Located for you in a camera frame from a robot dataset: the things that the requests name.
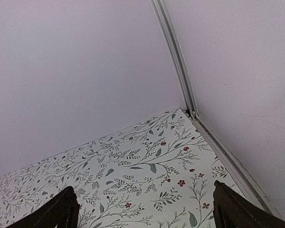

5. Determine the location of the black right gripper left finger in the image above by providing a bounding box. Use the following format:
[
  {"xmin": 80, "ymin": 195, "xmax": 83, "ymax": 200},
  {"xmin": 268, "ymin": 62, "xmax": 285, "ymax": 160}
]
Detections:
[{"xmin": 9, "ymin": 186, "xmax": 80, "ymax": 228}]

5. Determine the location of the floral patterned table mat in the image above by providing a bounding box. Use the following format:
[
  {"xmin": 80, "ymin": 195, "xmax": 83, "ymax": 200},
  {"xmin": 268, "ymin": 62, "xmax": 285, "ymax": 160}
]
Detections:
[{"xmin": 0, "ymin": 108, "xmax": 240, "ymax": 228}]

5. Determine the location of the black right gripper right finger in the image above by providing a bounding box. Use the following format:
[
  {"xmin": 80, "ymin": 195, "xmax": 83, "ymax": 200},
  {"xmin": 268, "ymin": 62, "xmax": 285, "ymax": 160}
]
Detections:
[{"xmin": 213, "ymin": 180, "xmax": 285, "ymax": 228}]

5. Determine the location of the right aluminium frame post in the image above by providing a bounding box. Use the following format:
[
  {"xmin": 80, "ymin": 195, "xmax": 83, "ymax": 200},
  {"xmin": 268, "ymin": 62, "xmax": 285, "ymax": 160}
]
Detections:
[{"xmin": 151, "ymin": 0, "xmax": 197, "ymax": 119}]

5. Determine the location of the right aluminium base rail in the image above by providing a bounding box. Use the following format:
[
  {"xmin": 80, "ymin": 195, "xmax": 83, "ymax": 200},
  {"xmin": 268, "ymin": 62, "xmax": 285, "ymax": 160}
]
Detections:
[{"xmin": 191, "ymin": 111, "xmax": 282, "ymax": 219}]

